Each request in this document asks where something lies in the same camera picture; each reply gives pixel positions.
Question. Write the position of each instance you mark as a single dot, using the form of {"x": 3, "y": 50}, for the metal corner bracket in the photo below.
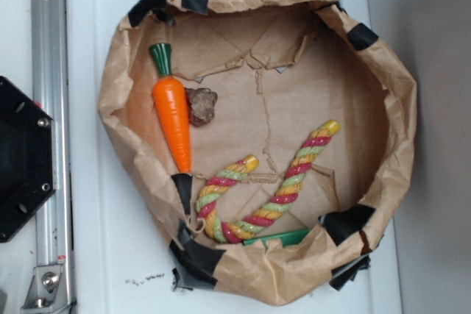
{"x": 47, "y": 291}

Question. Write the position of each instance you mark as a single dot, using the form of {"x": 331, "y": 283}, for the brown paper bag tray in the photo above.
{"x": 281, "y": 69}

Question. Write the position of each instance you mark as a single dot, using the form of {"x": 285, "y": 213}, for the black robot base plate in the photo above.
{"x": 27, "y": 164}

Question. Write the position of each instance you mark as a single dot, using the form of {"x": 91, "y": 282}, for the orange plastic toy carrot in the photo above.
{"x": 171, "y": 105}

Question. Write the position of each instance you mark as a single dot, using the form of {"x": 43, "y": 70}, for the multicolour twisted rope toy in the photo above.
{"x": 278, "y": 205}

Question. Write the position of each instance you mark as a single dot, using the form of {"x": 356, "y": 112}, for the aluminium extrusion rail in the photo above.
{"x": 54, "y": 229}

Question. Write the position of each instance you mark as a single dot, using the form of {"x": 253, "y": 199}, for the brown rock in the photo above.
{"x": 201, "y": 105}

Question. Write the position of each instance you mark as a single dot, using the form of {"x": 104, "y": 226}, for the green plastic piece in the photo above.
{"x": 288, "y": 238}

